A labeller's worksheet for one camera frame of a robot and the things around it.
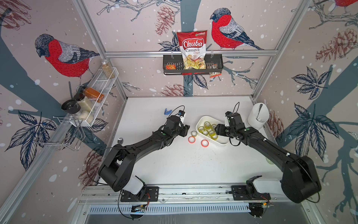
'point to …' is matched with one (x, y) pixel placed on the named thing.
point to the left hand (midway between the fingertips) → (188, 122)
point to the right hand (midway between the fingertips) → (217, 128)
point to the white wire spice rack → (100, 86)
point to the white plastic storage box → (221, 140)
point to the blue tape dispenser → (167, 112)
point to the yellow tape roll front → (211, 133)
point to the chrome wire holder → (66, 133)
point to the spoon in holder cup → (260, 108)
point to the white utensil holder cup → (258, 115)
